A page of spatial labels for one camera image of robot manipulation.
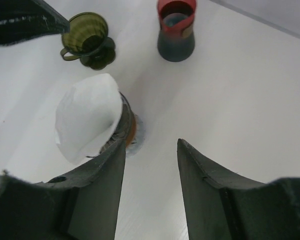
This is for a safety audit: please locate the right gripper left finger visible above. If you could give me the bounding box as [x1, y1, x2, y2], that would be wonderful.
[0, 138, 127, 240]

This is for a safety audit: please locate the clear ribbed glass dripper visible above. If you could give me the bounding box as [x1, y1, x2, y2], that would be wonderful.
[98, 92, 134, 155]

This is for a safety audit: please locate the dark olive dripper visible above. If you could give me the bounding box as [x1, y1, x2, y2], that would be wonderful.
[60, 12, 116, 71]

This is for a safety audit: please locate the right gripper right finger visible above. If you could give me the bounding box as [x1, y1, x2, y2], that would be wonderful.
[177, 139, 300, 240]

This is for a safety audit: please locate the clear glass server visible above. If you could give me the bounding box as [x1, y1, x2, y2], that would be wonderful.
[126, 114, 146, 158]

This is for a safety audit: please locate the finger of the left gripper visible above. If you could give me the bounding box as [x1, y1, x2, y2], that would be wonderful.
[0, 0, 70, 47]

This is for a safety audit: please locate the red and grey carafe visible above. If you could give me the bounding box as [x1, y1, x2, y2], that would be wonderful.
[157, 0, 197, 63]

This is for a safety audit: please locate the brown dripper ring holder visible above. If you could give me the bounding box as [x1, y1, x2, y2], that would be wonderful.
[125, 114, 137, 148]

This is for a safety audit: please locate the white paper coffee filter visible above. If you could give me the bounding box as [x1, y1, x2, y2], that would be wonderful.
[55, 73, 123, 165]

